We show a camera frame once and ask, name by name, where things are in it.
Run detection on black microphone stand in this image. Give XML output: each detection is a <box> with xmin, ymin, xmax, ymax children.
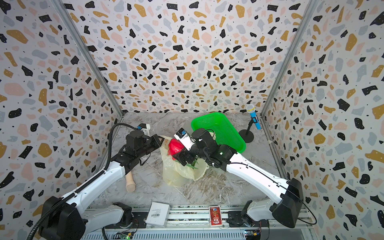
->
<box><xmin>239</xmin><ymin>119</ymin><xmax>254</xmax><ymax>143</ymax></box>

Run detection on red dragon fruit toy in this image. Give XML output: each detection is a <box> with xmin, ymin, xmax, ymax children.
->
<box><xmin>168</xmin><ymin>139</ymin><xmax>185</xmax><ymax>157</ymax></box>

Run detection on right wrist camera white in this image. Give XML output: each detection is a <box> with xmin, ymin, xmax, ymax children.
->
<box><xmin>174</xmin><ymin>128</ymin><xmax>195</xmax><ymax>151</ymax></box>

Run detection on black corrugated cable hose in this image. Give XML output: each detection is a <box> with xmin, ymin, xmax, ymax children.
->
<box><xmin>26</xmin><ymin>122</ymin><xmax>139</xmax><ymax>240</ymax></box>

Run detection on wooden rolling pin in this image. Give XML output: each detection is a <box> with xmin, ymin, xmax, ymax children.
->
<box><xmin>125</xmin><ymin>172</ymin><xmax>136</xmax><ymax>193</ymax></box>

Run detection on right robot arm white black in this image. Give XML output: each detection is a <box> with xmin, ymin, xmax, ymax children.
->
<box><xmin>172</xmin><ymin>128</ymin><xmax>303</xmax><ymax>228</ymax></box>

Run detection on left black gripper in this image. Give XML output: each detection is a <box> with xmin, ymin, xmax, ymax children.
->
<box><xmin>136</xmin><ymin>134</ymin><xmax>165</xmax><ymax>159</ymax></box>

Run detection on green plastic basket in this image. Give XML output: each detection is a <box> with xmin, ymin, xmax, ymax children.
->
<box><xmin>191</xmin><ymin>113</ymin><xmax>246</xmax><ymax>153</ymax></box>

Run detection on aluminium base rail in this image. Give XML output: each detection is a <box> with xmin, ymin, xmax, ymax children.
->
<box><xmin>81</xmin><ymin>206</ymin><xmax>317</xmax><ymax>240</ymax></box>

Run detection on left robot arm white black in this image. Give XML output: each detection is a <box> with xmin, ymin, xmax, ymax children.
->
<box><xmin>27</xmin><ymin>130</ymin><xmax>165</xmax><ymax>240</ymax></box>

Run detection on white cardboard box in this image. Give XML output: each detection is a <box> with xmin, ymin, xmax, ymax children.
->
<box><xmin>145</xmin><ymin>202</ymin><xmax>171</xmax><ymax>228</ymax></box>

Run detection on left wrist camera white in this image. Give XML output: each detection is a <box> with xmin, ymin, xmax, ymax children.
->
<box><xmin>137</xmin><ymin>123</ymin><xmax>151</xmax><ymax>137</ymax></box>

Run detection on red card pack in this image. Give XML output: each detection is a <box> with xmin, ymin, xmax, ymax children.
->
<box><xmin>209</xmin><ymin>206</ymin><xmax>223</xmax><ymax>227</ymax></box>

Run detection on blue toy microphone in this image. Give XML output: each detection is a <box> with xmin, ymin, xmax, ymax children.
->
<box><xmin>246</xmin><ymin>104</ymin><xmax>261</xmax><ymax>130</ymax></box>

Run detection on cream plastic bag orange print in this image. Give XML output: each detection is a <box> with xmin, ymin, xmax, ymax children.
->
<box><xmin>160</xmin><ymin>136</ymin><xmax>209</xmax><ymax>187</ymax></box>

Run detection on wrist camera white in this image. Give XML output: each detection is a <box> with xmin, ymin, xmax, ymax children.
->
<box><xmin>137</xmin><ymin>123</ymin><xmax>151</xmax><ymax>137</ymax></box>
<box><xmin>174</xmin><ymin>128</ymin><xmax>195</xmax><ymax>151</ymax></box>

